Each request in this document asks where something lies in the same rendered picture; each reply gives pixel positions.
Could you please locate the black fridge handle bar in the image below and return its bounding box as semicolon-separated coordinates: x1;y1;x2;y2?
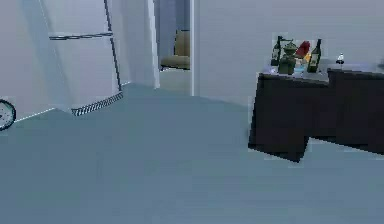
48;31;114;42

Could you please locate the tan armchair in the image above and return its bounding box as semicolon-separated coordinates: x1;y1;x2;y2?
160;29;191;71

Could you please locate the pale blue glass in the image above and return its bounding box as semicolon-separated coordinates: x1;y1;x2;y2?
294;58;307;74

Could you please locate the dark brown cabinet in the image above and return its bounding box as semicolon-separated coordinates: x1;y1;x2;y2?
247;67;384;164

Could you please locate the white fridge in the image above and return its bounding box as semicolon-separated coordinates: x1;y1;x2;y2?
20;0;133;117

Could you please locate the dark green wine bottle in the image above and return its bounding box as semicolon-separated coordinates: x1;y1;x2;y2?
270;35;283;67
306;38;323;74

